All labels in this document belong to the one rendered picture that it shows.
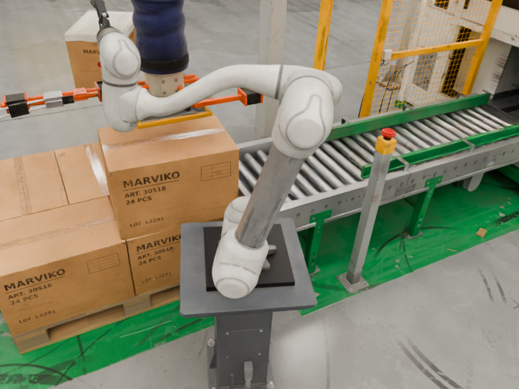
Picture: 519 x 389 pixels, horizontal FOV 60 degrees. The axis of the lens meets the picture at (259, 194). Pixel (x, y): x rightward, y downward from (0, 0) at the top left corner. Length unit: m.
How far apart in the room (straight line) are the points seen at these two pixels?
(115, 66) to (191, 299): 0.85
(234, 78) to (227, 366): 1.35
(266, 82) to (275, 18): 2.08
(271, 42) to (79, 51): 1.35
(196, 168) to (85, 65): 1.67
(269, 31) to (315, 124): 2.31
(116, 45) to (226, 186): 1.08
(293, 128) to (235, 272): 0.55
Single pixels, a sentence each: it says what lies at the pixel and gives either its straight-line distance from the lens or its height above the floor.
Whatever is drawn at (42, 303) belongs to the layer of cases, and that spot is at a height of 0.30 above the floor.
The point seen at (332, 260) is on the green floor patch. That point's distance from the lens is 2.97.
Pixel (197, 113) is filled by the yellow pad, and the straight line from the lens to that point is 2.08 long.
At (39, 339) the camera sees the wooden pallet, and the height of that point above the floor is 0.06.
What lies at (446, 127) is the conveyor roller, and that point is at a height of 0.53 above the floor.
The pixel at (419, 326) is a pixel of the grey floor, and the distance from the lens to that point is 2.77.
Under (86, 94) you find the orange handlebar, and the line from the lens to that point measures 2.04.
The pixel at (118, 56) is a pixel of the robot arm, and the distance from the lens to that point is 1.35.
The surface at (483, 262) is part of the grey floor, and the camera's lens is 3.32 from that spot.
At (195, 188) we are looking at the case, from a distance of 2.19.
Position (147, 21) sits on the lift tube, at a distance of 1.93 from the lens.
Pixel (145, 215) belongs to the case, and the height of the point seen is 0.66.
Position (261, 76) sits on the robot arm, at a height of 1.56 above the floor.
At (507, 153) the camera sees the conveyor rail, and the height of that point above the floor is 0.51.
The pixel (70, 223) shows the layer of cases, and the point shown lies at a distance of 2.45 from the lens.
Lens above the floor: 2.05
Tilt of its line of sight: 37 degrees down
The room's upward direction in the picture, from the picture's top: 3 degrees clockwise
